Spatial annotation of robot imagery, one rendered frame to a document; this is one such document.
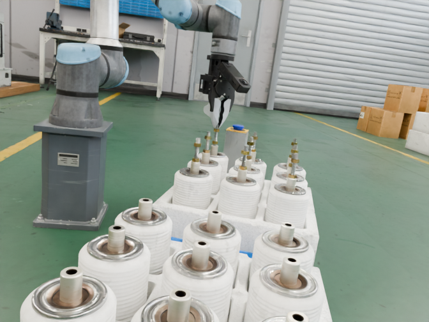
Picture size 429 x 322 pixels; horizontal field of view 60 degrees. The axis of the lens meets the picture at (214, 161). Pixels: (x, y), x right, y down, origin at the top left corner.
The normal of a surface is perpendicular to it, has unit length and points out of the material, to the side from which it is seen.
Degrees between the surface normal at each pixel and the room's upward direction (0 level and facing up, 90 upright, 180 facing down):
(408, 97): 90
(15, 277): 0
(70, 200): 90
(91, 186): 90
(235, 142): 90
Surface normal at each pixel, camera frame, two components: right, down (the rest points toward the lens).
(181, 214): -0.20, 0.21
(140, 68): 0.11, 0.25
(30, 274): 0.12, -0.96
